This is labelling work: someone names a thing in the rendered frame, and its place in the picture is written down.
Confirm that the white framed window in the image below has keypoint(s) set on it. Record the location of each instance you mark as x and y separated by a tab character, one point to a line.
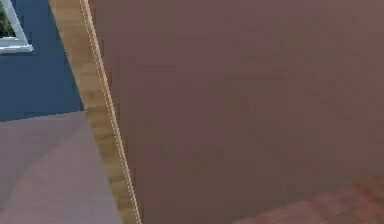
13	40

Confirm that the light wooden door frame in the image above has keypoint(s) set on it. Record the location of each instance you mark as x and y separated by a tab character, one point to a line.
90	90

